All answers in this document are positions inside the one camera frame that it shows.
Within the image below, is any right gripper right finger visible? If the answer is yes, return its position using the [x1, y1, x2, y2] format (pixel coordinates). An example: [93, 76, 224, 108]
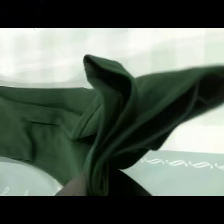
[109, 168, 152, 196]

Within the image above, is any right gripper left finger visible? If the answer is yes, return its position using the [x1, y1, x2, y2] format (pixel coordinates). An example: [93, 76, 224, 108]
[55, 174, 89, 196]

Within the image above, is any dark green T-shirt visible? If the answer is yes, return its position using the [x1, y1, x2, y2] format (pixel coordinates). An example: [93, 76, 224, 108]
[0, 54, 224, 196]

